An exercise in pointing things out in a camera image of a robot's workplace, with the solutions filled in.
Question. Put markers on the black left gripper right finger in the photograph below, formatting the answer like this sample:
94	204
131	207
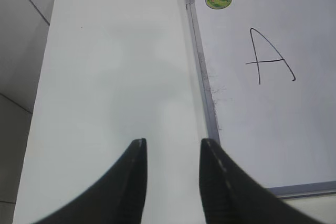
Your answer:
229	195

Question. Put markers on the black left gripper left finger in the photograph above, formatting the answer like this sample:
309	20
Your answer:
117	197

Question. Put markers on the white whiteboard with grey frame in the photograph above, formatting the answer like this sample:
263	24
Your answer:
267	77

